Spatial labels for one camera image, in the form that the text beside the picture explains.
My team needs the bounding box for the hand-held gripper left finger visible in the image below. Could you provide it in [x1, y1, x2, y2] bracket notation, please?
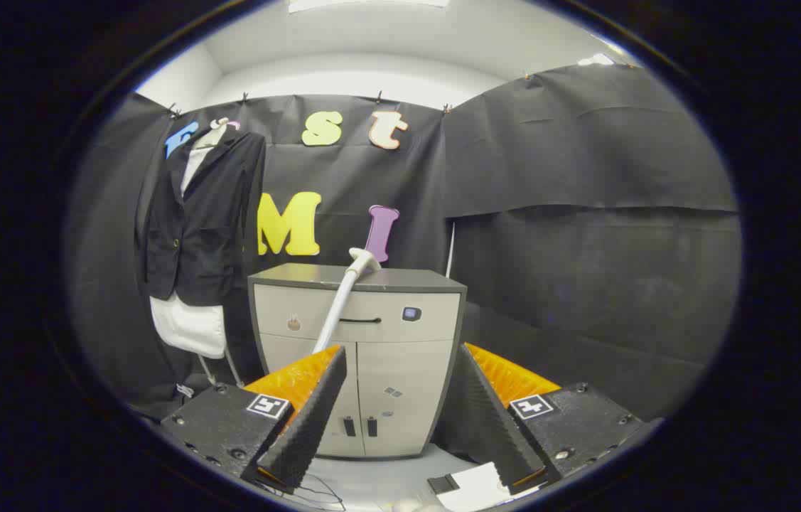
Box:
[161, 345, 348, 495]

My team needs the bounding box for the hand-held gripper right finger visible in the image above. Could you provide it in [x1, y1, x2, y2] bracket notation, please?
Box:
[456, 342, 650, 496]

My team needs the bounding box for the white garment steamer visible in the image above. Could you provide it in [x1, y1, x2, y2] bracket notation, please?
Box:
[311, 247, 382, 355]

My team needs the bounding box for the black suit jacket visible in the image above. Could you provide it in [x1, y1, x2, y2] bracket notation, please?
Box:
[134, 128, 267, 308]

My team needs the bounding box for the metal garment stand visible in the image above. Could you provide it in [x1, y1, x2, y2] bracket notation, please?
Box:
[198, 347, 244, 388]

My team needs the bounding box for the white clothes hanger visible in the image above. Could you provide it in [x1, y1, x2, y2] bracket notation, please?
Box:
[190, 117, 230, 150]

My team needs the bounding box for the white paper sheet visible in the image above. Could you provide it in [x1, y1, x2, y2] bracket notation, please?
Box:
[436, 462, 543, 511]

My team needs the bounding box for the grey cabinet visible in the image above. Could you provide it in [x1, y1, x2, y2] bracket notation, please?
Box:
[248, 263, 468, 459]

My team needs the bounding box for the black backdrop cloth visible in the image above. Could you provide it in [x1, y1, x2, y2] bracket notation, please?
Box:
[66, 63, 742, 427]

